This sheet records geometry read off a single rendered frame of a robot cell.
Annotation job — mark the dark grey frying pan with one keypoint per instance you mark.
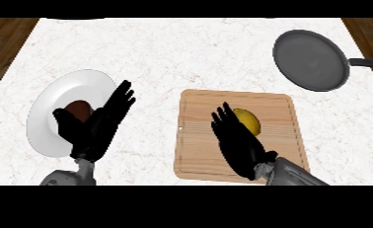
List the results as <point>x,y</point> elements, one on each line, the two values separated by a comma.
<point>309,60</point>

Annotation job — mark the white round plate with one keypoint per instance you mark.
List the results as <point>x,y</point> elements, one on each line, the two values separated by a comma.
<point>58,107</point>

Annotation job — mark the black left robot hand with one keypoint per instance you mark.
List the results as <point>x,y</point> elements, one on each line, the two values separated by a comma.
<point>98,130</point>

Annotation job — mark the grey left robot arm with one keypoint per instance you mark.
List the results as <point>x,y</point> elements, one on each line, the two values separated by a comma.
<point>73,174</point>

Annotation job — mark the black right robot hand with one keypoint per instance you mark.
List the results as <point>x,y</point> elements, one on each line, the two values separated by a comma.
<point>239,143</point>

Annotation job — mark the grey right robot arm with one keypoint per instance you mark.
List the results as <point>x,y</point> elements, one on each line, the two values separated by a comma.
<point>290,173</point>

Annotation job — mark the yellow lemon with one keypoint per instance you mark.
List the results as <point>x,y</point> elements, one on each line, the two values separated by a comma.
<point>250,120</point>

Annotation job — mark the wooden cutting board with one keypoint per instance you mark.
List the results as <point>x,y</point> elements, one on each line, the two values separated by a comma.
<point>282,133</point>

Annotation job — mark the brown round fruit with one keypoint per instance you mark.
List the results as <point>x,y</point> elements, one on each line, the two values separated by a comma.
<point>80,109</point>

